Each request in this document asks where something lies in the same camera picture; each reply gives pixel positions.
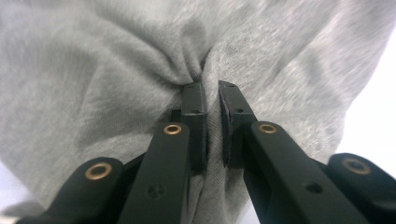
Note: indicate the white table cover board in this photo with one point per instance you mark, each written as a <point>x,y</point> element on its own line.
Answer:
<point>373,109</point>

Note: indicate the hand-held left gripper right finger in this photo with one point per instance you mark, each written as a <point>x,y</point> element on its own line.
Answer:
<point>235,124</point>

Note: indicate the grey shorts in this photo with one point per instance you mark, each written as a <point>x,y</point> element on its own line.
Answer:
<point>93,77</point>

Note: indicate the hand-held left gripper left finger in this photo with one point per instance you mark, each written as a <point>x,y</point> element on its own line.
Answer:
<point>196,124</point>

